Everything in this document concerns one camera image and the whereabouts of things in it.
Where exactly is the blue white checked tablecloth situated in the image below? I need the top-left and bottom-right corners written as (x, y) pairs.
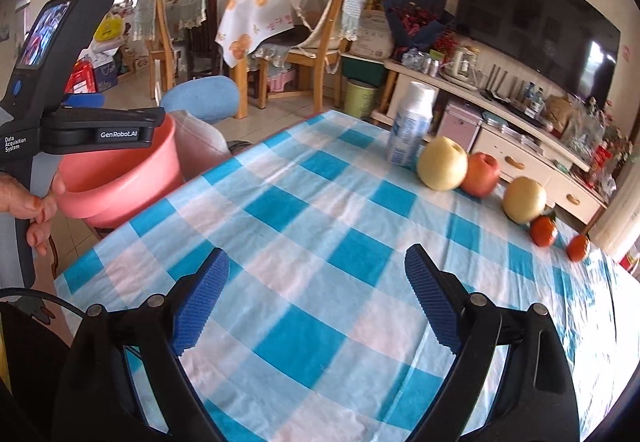
top-left (52, 109), bottom-right (640, 442)

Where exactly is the dark blue flower bouquet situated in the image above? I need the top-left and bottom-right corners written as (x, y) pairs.
top-left (382, 0), bottom-right (456, 62)

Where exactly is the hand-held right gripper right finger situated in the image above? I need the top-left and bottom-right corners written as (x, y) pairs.
top-left (404, 244), bottom-right (581, 442)

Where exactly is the dark wooden chair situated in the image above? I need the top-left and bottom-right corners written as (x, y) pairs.
top-left (185, 0), bottom-right (223, 82)

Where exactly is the white orange print cloth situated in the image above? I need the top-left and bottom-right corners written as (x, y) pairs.
top-left (215, 0), bottom-right (296, 67)

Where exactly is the white plastic bag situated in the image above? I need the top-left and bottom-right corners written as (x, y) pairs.
top-left (172, 110), bottom-right (232, 183)

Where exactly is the pink metal case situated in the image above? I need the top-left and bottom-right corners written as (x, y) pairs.
top-left (437, 102), bottom-right (483, 157)

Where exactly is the white electric kettle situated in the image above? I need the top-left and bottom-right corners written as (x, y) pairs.
top-left (442, 44), bottom-right (483, 85)

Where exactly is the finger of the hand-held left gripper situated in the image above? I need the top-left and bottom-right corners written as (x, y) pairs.
top-left (60, 104), bottom-right (167, 129)

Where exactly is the tall white plastic bottle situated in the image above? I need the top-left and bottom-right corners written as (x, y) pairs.
top-left (387, 82), bottom-right (437, 167)

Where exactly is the person's left hand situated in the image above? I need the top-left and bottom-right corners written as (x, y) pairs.
top-left (0, 171), bottom-right (67, 259)

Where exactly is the black router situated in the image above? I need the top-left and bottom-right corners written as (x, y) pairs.
top-left (481, 63), bottom-right (528, 106)

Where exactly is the yellow bag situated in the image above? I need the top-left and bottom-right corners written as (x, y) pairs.
top-left (94, 14), bottom-right (125, 42)

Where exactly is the teal storage box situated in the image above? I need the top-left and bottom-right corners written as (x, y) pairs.
top-left (340, 54), bottom-right (388, 85)

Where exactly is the pale green waste bin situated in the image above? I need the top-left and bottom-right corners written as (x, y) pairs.
top-left (345, 78), bottom-right (383, 119)

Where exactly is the black television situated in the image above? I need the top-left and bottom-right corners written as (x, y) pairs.
top-left (456, 0), bottom-right (622, 110)

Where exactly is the white printed sack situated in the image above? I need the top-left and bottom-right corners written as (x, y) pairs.
top-left (350, 9), bottom-right (396, 60)

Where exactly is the cream curtain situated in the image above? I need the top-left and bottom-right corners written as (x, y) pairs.
top-left (587, 164), bottom-right (640, 260)

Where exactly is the yellow apple left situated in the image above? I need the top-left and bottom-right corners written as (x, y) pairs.
top-left (416, 136), bottom-right (469, 191)

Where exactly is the wooden chair cream cushion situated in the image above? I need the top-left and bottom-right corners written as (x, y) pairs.
top-left (287, 0), bottom-right (373, 115)

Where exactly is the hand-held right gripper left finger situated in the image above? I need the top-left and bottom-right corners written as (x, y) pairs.
top-left (52, 247), bottom-right (231, 442)

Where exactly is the clear plastic bag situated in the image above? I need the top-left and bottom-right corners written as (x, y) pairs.
top-left (565, 96), bottom-right (608, 157)

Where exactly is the red apple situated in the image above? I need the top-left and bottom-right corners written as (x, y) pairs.
top-left (460, 152), bottom-right (502, 199)

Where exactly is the small orange tangerine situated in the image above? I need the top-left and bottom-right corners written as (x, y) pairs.
top-left (566, 233), bottom-right (591, 263)

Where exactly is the white television cabinet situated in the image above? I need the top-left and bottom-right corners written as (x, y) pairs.
top-left (382, 59), bottom-right (608, 225)

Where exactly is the yellow pear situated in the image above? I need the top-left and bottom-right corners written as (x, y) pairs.
top-left (502, 176), bottom-right (547, 225)

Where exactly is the pink plastic stool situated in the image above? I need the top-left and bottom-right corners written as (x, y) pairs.
top-left (267, 72), bottom-right (296, 95)

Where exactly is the red box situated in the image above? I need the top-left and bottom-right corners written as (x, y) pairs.
top-left (65, 59), bottom-right (98, 95)

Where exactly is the blue round stool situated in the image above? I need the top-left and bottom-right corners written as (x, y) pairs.
top-left (160, 76), bottom-right (240, 125)

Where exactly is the tangerine with green leaf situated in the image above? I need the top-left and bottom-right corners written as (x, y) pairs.
top-left (529, 209), bottom-right (559, 247)

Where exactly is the black cable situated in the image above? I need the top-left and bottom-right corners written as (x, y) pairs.
top-left (0, 287), bottom-right (88, 320)

